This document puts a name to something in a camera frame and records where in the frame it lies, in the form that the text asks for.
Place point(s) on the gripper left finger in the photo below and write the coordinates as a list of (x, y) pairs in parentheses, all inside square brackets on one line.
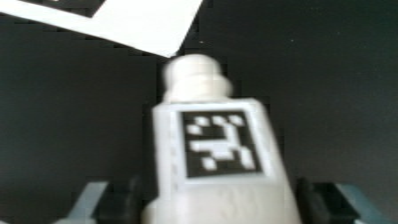
[(109, 203)]

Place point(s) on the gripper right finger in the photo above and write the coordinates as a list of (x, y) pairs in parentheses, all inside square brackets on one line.
[(334, 204)]

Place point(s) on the white table leg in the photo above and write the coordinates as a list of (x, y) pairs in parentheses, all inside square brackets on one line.
[(222, 182)]

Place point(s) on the white sheet with markers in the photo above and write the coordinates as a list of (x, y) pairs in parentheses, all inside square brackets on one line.
[(141, 23)]

